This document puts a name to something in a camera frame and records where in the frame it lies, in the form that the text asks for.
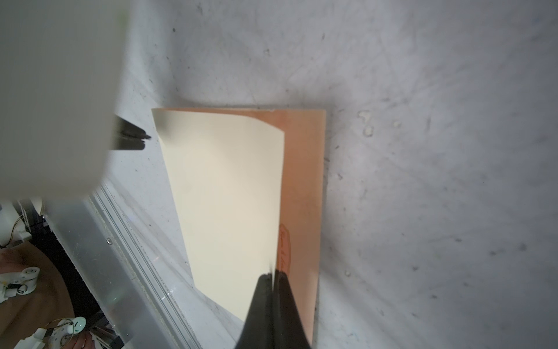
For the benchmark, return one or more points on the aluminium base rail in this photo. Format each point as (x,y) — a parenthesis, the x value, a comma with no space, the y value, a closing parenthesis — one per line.
(102,246)

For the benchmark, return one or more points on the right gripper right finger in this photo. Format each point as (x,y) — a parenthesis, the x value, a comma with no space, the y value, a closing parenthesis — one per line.
(288,331)

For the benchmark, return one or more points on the peach lined letter paper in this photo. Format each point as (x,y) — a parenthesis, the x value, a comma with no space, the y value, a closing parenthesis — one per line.
(247,187)

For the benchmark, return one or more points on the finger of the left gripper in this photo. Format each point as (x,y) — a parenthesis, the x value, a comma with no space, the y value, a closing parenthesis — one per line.
(126,129)
(128,144)

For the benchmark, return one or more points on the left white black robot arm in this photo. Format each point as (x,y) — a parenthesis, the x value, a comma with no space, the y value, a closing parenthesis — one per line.
(61,67)

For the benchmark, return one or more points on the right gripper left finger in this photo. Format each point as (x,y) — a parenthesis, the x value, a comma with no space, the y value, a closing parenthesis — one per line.
(258,327)

